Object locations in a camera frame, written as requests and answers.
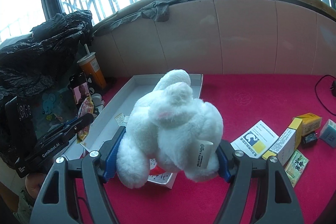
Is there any small black object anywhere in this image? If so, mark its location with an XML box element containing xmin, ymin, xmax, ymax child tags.
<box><xmin>301</xmin><ymin>132</ymin><xmax>318</xmax><ymax>148</ymax></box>

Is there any green tea sachet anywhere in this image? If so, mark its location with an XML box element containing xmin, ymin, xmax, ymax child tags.
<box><xmin>285</xmin><ymin>150</ymin><xmax>309</xmax><ymax>187</ymax></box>

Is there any yellow white narrow box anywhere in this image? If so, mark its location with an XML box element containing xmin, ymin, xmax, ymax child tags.
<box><xmin>262</xmin><ymin>118</ymin><xmax>303</xmax><ymax>166</ymax></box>

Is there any teal tissue pack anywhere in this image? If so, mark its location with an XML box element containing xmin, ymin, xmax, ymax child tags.
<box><xmin>319</xmin><ymin>119</ymin><xmax>336</xmax><ymax>148</ymax></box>

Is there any yellow snack bar wrapper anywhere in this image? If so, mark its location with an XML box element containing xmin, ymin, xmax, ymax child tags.
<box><xmin>77</xmin><ymin>96</ymin><xmax>94</xmax><ymax>143</ymax></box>

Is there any grey cloth on sill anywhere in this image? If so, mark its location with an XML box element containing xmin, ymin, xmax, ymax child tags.
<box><xmin>93</xmin><ymin>0</ymin><xmax>189</xmax><ymax>37</ymax></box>

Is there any yellow orange small box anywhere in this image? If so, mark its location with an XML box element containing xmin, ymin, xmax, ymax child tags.
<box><xmin>297</xmin><ymin>113</ymin><xmax>322</xmax><ymax>136</ymax></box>

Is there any white plush bunny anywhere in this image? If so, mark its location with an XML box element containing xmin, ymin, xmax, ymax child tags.
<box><xmin>116</xmin><ymin>69</ymin><xmax>224</xmax><ymax>189</ymax></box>

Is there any smartphone on paw stand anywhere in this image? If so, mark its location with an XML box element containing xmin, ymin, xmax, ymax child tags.
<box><xmin>68</xmin><ymin>72</ymin><xmax>91</xmax><ymax>109</ymax></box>

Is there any black plastic bag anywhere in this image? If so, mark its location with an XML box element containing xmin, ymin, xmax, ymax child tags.
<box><xmin>1</xmin><ymin>10</ymin><xmax>93</xmax><ymax>105</ymax></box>

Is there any white cardboard tray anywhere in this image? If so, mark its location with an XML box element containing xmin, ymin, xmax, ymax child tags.
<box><xmin>63</xmin><ymin>70</ymin><xmax>203</xmax><ymax>189</ymax></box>

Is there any black charger with cable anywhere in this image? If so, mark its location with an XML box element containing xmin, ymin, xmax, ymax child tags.
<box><xmin>314</xmin><ymin>75</ymin><xmax>335</xmax><ymax>117</ymax></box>

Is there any orange drink cup with straw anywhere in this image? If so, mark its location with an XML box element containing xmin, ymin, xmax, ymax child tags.
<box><xmin>77</xmin><ymin>44</ymin><xmax>107</xmax><ymax>89</ymax></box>

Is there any white blue yellow medicine box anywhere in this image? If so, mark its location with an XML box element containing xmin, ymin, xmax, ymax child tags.
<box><xmin>231</xmin><ymin>120</ymin><xmax>278</xmax><ymax>159</ymax></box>

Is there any person's left hand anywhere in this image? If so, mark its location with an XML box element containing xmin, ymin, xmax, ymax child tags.
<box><xmin>25</xmin><ymin>173</ymin><xmax>46</xmax><ymax>199</ymax></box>

